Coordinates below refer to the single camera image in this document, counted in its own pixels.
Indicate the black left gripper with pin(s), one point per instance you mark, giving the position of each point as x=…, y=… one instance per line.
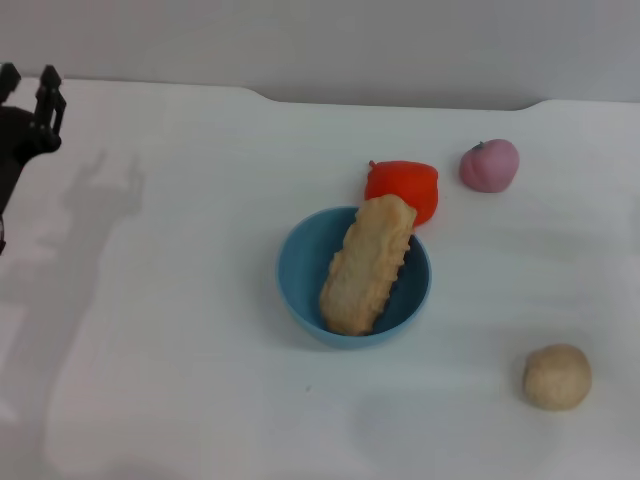
x=17, y=140

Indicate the blue bowl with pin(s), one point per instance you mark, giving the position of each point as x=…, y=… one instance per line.
x=305, y=280

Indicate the long toasted bread loaf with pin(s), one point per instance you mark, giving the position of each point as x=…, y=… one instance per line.
x=365, y=270

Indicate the round beige bread bun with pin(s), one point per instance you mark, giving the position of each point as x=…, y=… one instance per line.
x=557, y=377

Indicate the red tomato toy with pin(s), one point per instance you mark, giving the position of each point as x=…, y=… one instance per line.
x=405, y=182

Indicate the pink peach toy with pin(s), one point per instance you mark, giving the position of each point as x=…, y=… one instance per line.
x=487, y=165

